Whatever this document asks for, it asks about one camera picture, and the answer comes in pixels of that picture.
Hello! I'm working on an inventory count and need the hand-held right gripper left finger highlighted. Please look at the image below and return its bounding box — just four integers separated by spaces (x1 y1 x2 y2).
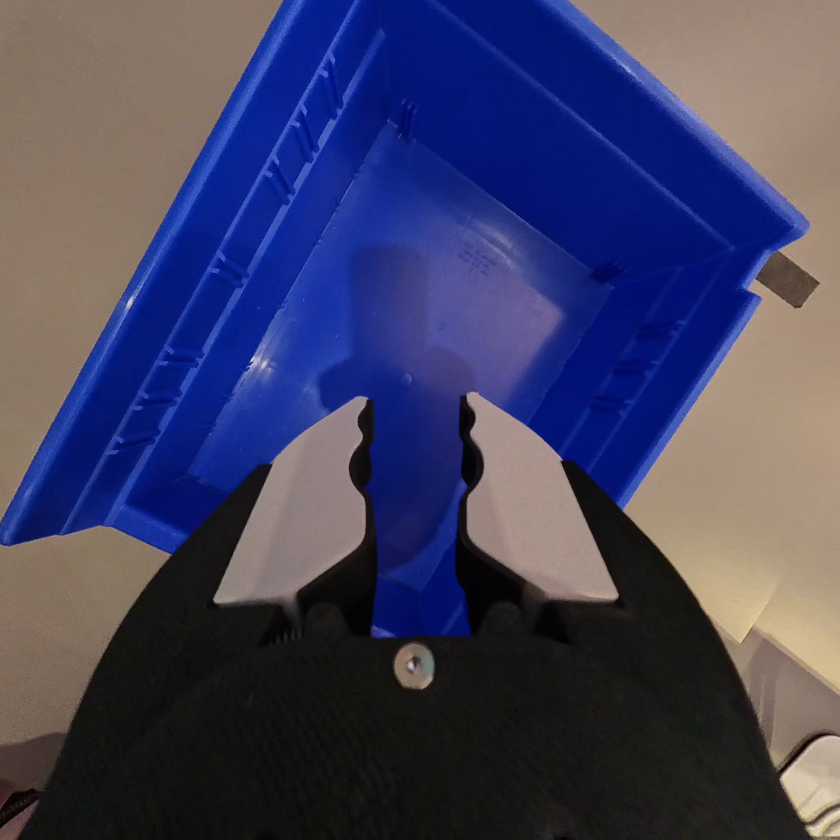
210 398 376 631

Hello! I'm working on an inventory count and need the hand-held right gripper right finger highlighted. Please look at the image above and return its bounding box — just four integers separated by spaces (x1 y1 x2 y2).
460 392 622 634

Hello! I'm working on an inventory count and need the blue plastic bin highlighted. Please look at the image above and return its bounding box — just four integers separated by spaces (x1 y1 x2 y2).
0 0 811 640

